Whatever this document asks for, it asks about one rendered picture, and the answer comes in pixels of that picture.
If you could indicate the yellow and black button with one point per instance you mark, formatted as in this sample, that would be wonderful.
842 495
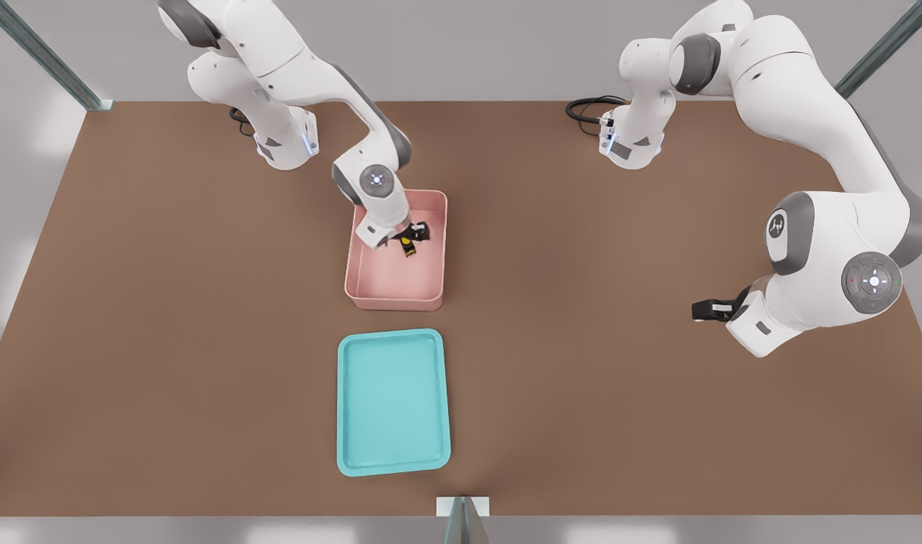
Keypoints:
408 247

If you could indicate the pink plastic box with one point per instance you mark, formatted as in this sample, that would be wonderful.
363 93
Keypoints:
397 281

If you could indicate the pale blue-green tray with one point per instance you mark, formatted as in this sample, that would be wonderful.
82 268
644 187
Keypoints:
393 402

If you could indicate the silver frame post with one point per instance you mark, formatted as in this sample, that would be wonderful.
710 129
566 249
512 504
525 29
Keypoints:
41 53
462 520
884 49

